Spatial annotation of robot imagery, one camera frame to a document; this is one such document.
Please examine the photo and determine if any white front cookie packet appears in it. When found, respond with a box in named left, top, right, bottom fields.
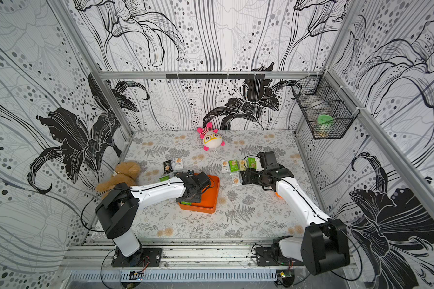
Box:
left=174, top=158, right=184, bottom=171

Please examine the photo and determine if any white cookie packet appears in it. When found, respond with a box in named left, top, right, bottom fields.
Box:
left=174, top=158, right=184, bottom=171
left=221, top=160, right=230, bottom=173
left=230, top=173, right=241, bottom=187

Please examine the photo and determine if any white back cookie packet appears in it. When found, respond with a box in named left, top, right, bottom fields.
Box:
left=230, top=173, right=241, bottom=187

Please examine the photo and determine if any dark brown cookie packet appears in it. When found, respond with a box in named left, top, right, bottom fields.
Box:
left=163, top=160, right=173, bottom=174

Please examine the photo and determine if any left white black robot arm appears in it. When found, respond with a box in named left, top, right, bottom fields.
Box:
left=95, top=171, right=213, bottom=257

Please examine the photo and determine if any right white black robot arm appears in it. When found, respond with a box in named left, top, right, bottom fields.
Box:
left=242, top=166, right=350, bottom=275

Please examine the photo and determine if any orange storage box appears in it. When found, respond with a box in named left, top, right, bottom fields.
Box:
left=179, top=175, right=220, bottom=214

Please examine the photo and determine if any white pink owl plush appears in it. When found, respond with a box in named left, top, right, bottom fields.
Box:
left=197, top=122, right=225, bottom=151

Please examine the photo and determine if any tan teddy bear plush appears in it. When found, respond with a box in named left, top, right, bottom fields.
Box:
left=96, top=161, right=142, bottom=193

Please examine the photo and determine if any green lidded cup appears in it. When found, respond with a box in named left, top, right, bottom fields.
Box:
left=315, top=114, right=335, bottom=137

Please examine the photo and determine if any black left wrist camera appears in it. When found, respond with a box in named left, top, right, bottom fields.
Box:
left=194, top=172, right=212, bottom=190

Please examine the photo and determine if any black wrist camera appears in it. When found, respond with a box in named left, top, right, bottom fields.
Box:
left=258, top=151, right=280, bottom=171
left=194, top=172, right=212, bottom=190

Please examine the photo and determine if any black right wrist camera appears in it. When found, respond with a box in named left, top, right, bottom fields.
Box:
left=258, top=151, right=280, bottom=171

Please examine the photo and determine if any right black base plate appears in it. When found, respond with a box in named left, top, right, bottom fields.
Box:
left=251, top=244, right=304, bottom=267

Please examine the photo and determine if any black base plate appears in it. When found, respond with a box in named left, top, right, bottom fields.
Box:
left=111, top=248, right=162, bottom=268
left=251, top=244, right=304, bottom=267

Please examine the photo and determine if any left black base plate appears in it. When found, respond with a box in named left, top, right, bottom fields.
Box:
left=111, top=248, right=162, bottom=268

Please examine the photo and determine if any black wire basket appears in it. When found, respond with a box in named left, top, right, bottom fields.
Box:
left=291, top=75, right=354, bottom=140

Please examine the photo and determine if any white slotted cable duct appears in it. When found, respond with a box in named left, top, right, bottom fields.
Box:
left=70, top=269, right=277, bottom=283

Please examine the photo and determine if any horizontal aluminium back rail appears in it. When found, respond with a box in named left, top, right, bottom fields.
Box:
left=98, top=71, right=321, bottom=80

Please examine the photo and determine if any aluminium corner frame post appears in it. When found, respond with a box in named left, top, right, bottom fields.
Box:
left=48, top=1, right=134, bottom=140

